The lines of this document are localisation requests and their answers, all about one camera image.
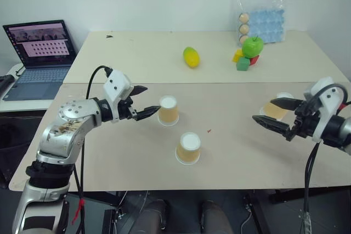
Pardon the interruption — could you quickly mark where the yellow green toy mango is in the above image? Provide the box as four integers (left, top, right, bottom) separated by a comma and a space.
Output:
182, 46, 201, 69

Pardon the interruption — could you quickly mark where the black device on side table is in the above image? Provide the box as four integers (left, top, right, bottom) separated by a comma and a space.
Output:
0, 75, 15, 95

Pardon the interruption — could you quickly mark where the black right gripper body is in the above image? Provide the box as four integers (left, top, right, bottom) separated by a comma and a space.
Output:
285, 99, 321, 142

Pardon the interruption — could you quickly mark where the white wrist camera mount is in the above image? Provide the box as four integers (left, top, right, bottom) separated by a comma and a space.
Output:
303, 76, 349, 143
102, 69, 133, 124

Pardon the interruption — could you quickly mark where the thin white cable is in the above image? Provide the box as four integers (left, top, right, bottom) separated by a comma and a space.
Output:
240, 203, 253, 234

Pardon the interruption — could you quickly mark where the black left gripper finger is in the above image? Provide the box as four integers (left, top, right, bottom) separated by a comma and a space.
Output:
133, 85, 149, 98
135, 105, 161, 122

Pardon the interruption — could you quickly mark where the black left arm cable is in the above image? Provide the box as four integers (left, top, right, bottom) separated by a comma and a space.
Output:
71, 65, 114, 234

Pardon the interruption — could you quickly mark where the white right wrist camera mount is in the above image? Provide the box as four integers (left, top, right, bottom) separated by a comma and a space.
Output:
303, 76, 349, 143

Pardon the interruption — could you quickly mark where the blue egg tray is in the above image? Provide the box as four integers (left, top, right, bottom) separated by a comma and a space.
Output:
248, 9, 286, 44

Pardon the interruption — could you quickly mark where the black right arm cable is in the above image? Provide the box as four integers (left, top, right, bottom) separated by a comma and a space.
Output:
300, 83, 348, 234

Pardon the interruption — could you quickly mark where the yellow toy block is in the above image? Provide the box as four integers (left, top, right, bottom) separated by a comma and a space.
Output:
232, 49, 245, 64

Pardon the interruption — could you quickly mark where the dark rounded shape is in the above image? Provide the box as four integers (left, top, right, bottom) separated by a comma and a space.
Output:
133, 199, 171, 234
199, 199, 234, 234

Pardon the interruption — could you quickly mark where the open grey laptop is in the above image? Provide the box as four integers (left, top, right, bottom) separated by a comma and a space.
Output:
2, 19, 78, 102

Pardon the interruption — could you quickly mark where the green toy block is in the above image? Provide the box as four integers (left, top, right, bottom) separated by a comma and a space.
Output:
236, 56, 251, 72

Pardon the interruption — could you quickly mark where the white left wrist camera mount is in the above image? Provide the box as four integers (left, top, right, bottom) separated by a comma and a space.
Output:
102, 69, 133, 124

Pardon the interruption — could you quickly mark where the red wire at right wrist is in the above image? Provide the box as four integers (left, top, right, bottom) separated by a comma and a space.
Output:
338, 100, 351, 115

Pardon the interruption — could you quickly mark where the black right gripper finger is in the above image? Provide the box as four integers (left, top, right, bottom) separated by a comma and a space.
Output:
252, 115, 291, 136
269, 97, 303, 112

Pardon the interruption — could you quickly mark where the green toy apple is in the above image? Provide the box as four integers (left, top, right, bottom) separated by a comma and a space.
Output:
241, 35, 265, 60

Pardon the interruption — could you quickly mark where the red cable tie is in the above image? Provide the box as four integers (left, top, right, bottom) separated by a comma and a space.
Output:
71, 197, 86, 225

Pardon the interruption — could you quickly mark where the black table frame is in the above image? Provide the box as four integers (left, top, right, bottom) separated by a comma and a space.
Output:
244, 186, 351, 234

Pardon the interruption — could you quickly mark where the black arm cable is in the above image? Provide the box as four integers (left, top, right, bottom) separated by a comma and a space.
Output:
300, 83, 348, 234
71, 65, 114, 234

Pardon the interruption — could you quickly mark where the clear plastic bag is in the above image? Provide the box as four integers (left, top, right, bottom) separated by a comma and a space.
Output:
233, 0, 287, 49

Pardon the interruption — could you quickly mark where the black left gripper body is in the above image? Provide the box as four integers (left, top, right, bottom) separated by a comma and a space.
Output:
117, 88, 138, 122

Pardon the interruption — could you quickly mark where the tan paper cup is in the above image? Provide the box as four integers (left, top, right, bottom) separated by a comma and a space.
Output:
174, 132, 202, 166
157, 95, 180, 127
259, 92, 295, 121

